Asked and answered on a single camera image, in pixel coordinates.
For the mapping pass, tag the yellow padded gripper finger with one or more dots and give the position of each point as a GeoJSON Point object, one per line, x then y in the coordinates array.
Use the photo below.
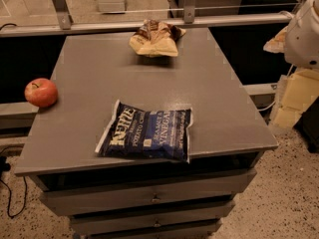
{"type": "Point", "coordinates": [277, 43]}

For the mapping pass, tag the brown chip bag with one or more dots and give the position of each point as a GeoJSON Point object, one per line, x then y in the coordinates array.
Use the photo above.
{"type": "Point", "coordinates": [156, 38]}

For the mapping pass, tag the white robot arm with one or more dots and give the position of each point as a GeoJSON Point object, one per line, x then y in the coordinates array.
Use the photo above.
{"type": "Point", "coordinates": [299, 40]}

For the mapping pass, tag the blue Kettle chip bag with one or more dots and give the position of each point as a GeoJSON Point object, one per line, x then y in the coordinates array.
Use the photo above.
{"type": "Point", "coordinates": [153, 134]}

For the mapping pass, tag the grey drawer cabinet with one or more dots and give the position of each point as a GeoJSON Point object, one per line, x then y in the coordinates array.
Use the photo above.
{"type": "Point", "coordinates": [116, 197]}

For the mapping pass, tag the red apple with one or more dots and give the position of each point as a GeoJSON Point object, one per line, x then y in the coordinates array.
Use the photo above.
{"type": "Point", "coordinates": [41, 93]}

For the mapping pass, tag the metal railing frame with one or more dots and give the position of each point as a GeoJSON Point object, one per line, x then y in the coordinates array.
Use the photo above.
{"type": "Point", "coordinates": [65, 17]}

